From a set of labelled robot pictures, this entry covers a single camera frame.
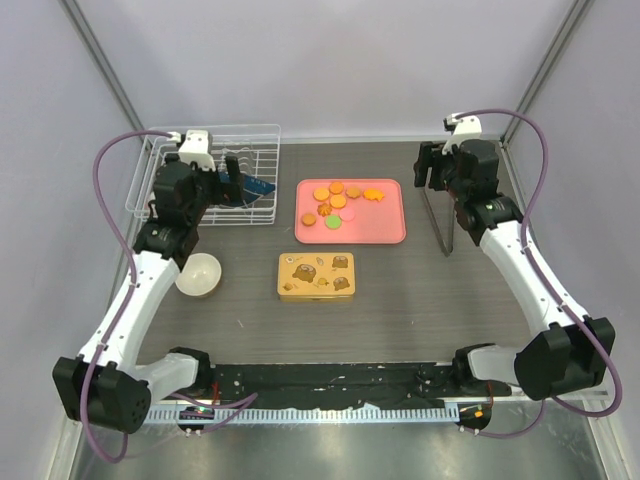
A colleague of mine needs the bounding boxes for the metal tongs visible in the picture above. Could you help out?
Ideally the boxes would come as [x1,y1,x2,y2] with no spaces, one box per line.
[419,187,455,257]

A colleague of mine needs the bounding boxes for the silver tin lid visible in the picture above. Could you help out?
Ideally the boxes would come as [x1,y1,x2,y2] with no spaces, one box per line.
[277,252,356,295]

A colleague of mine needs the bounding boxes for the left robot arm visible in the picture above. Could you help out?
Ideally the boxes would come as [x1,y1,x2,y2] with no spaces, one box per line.
[52,154,224,434]

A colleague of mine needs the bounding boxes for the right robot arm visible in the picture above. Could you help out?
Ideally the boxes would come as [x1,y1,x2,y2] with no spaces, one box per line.
[413,140,615,400]

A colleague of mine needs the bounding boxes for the blue patterned plate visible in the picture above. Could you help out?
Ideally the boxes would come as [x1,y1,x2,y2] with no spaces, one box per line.
[219,172,276,208]

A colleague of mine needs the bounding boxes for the orange scalloped cookie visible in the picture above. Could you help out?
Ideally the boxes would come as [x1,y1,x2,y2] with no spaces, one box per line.
[362,188,385,202]

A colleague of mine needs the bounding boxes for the pink tray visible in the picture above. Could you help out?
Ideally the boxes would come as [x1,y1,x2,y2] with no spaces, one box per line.
[295,178,406,245]

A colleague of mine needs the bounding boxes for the white bowl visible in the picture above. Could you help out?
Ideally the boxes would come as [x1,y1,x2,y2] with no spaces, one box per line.
[175,253,222,298]

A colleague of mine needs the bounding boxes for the orange round cookie left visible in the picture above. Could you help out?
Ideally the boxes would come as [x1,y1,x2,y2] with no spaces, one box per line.
[301,213,317,227]

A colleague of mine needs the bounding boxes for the orange round cookie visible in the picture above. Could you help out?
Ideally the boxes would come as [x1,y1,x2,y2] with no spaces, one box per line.
[330,194,347,209]
[329,182,344,195]
[301,213,317,227]

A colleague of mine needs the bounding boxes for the orange round cookie top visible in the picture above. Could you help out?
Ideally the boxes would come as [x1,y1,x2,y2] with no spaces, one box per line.
[329,182,344,195]

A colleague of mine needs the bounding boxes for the pink round cookie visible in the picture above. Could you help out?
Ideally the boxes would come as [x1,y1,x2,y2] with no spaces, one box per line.
[339,207,355,222]

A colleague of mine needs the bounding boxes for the orange cookie upper left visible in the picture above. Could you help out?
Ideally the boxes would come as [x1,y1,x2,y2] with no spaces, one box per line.
[313,187,330,202]

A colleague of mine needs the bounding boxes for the orange round cookie middle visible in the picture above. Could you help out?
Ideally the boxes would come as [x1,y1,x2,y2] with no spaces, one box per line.
[330,194,347,209]

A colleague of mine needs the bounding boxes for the orange swirl cookie left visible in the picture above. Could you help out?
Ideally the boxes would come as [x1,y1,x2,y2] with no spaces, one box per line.
[317,203,332,217]

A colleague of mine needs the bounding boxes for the gold cookie tin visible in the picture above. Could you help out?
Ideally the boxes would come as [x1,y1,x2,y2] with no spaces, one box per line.
[279,295,354,303]

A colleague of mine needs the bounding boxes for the white wire dish rack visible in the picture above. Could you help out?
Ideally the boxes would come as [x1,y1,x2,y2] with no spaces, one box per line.
[125,124,281,226]

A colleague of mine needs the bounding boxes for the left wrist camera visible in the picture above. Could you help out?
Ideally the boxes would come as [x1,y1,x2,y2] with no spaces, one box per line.
[169,129,216,171]

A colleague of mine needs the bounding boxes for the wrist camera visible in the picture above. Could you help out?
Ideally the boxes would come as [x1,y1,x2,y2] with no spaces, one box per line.
[169,129,216,171]
[442,113,482,155]

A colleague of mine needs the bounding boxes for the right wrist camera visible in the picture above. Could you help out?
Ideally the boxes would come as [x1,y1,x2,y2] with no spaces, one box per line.
[442,113,482,155]

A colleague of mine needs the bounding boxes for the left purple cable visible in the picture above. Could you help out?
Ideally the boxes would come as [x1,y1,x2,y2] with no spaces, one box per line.
[79,130,176,463]

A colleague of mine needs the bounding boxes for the purple cable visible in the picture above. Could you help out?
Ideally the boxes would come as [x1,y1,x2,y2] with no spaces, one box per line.
[79,130,176,463]
[459,108,624,438]

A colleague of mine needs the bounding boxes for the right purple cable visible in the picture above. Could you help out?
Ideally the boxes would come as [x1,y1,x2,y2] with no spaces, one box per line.
[459,108,624,438]

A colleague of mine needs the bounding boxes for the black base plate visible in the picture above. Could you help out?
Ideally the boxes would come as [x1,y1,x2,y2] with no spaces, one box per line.
[180,362,512,410]

